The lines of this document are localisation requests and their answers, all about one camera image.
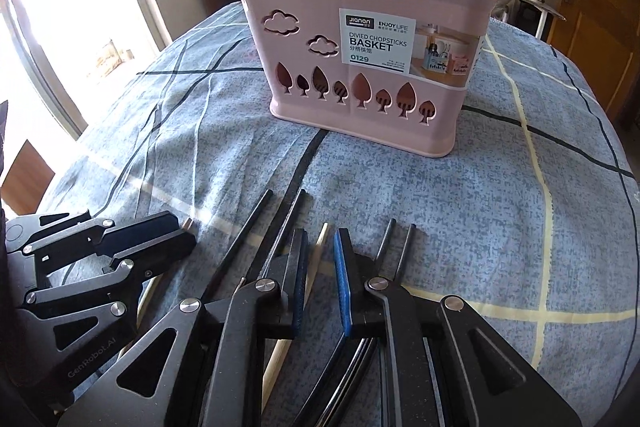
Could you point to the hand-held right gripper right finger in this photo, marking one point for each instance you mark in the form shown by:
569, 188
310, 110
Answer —
342, 282

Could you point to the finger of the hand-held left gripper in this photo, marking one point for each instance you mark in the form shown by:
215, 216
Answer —
145, 227
160, 252

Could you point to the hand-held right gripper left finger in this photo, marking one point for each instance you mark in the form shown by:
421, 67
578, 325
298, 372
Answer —
300, 282

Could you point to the wooden chopstick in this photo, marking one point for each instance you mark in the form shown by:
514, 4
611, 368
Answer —
188, 223
318, 247

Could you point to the black silver-tipped chopstick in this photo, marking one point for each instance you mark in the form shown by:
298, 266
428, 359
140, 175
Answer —
385, 244
407, 252

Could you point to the pink plastic chopstick basket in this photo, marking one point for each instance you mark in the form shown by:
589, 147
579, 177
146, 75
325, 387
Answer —
320, 7

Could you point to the brown board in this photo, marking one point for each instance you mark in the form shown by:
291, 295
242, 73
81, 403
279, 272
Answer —
25, 177

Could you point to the blue checked bedsheet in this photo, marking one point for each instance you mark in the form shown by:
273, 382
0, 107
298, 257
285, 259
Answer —
475, 207

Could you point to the glass balcony door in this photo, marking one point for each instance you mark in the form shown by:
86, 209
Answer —
75, 32

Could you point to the wooden door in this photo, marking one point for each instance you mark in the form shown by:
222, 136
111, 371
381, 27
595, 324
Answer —
600, 7

